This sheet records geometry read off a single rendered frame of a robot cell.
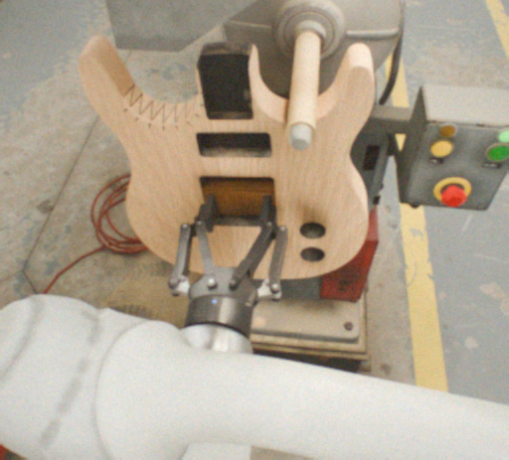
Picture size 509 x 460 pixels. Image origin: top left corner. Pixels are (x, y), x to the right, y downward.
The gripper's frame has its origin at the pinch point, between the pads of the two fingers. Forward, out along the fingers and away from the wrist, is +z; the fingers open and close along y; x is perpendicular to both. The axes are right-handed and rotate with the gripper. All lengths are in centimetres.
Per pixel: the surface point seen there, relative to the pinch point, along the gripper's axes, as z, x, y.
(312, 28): 15.0, 17.6, 9.5
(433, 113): 19.0, 0.8, 28.0
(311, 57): 9.4, 16.8, 9.6
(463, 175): 17.3, -10.7, 34.5
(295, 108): -0.8, 16.7, 8.2
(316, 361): 22, -95, 10
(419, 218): 96, -112, 51
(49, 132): 130, -96, -123
